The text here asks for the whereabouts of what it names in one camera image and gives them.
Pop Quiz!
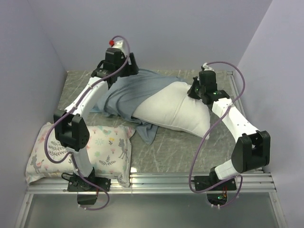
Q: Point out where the white pillow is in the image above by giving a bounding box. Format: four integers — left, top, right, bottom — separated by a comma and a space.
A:
133, 82, 210, 138

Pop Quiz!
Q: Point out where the blue-grey pillowcase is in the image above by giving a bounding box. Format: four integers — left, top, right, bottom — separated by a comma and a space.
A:
91, 69, 185, 145

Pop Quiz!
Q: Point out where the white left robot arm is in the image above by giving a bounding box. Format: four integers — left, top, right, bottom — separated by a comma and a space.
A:
54, 45, 138, 191

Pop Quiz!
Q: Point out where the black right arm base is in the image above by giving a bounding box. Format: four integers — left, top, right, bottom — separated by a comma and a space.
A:
192, 175, 237, 208

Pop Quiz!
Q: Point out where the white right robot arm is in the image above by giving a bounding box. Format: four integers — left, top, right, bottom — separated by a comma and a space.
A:
188, 68, 271, 190

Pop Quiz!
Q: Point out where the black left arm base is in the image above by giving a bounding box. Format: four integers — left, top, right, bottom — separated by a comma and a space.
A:
61, 172, 111, 206

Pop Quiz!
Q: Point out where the floral patterned pillow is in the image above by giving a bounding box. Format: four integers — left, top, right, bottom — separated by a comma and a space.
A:
25, 123, 135, 187

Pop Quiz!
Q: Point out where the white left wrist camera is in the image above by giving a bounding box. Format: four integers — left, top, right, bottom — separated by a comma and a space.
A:
109, 40, 130, 56

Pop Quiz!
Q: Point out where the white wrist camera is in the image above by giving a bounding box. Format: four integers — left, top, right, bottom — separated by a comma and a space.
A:
109, 40, 130, 56
201, 63, 214, 71

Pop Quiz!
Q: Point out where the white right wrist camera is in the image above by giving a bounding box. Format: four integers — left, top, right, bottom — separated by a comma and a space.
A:
201, 63, 214, 71

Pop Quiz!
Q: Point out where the aluminium right side rail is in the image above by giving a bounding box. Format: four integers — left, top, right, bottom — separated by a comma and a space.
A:
225, 77, 268, 173

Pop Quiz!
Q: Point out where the aluminium frame rail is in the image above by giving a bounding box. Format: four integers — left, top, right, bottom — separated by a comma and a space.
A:
26, 173, 276, 194

